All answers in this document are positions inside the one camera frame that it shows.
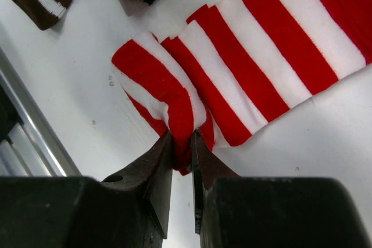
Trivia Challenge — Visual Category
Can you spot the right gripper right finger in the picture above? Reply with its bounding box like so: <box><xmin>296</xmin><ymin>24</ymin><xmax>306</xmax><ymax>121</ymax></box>
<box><xmin>191</xmin><ymin>132</ymin><xmax>371</xmax><ymax>247</ymax></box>

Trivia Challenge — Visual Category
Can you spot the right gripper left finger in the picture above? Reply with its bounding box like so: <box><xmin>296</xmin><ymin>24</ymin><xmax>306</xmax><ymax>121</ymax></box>
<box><xmin>1</xmin><ymin>132</ymin><xmax>173</xmax><ymax>247</ymax></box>

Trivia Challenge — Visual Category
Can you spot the red white striped sock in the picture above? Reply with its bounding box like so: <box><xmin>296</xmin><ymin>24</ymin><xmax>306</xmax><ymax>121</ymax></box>
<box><xmin>112</xmin><ymin>0</ymin><xmax>371</xmax><ymax>175</ymax></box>

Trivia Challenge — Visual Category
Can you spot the aluminium rail frame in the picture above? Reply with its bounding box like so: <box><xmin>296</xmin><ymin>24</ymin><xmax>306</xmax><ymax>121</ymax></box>
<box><xmin>1</xmin><ymin>51</ymin><xmax>81</xmax><ymax>177</ymax></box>

